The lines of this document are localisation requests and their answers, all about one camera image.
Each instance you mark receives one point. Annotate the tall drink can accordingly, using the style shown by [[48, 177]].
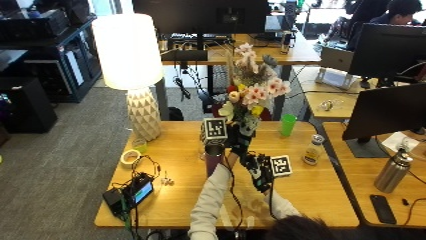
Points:
[[286, 41]]

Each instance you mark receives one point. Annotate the black smartphone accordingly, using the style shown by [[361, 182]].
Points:
[[382, 209]]

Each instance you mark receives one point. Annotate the white marker cube left glove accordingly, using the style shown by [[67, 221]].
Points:
[[214, 130]]

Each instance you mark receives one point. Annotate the black computer tower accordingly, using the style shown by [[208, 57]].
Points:
[[27, 106]]

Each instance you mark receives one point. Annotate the purple steel tumbler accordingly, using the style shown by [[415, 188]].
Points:
[[214, 160]]

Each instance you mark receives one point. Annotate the person's right hand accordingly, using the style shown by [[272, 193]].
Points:
[[260, 173]]

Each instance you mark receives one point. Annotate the steel water bottle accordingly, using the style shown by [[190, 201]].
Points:
[[393, 173]]

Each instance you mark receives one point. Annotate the white tape roll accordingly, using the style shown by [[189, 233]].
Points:
[[129, 158]]

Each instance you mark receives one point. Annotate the small clear glass piece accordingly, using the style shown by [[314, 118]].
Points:
[[166, 180]]

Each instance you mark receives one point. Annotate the black storage shelf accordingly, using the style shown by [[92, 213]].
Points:
[[57, 56]]

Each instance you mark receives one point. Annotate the silver laptop on stand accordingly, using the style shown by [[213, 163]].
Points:
[[336, 66]]

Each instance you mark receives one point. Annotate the yellow drink bottle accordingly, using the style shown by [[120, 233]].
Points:
[[313, 151]]

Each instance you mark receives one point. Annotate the person's left hand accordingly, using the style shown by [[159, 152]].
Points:
[[240, 141]]

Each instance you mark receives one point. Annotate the black backpack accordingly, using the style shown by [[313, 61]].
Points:
[[176, 114]]

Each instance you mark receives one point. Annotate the black device with screen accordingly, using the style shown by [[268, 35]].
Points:
[[133, 195]]

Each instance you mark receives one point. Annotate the white paper sheet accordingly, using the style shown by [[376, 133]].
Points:
[[397, 141]]

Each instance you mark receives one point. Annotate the large black monitor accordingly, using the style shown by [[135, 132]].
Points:
[[390, 51]]

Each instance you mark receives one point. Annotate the clear glasses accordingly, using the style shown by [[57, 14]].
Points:
[[330, 105]]

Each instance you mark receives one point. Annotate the small black plug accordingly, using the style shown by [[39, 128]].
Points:
[[405, 201]]

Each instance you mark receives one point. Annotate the white marker cube right glove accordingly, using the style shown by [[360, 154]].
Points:
[[281, 165]]

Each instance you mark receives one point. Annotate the green plastic cup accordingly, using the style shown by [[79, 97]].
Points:
[[288, 125]]

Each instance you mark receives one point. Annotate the pink and yellow flower bouquet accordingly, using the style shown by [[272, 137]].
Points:
[[253, 90]]

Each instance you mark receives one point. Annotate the white marker cube glove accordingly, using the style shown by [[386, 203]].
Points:
[[214, 130], [281, 165]]

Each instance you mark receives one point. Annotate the wide black monitor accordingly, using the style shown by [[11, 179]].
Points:
[[200, 15]]

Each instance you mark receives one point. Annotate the black monitor with stand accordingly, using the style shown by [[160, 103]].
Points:
[[386, 113]]

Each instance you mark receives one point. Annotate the white table lamp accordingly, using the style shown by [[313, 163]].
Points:
[[128, 53]]

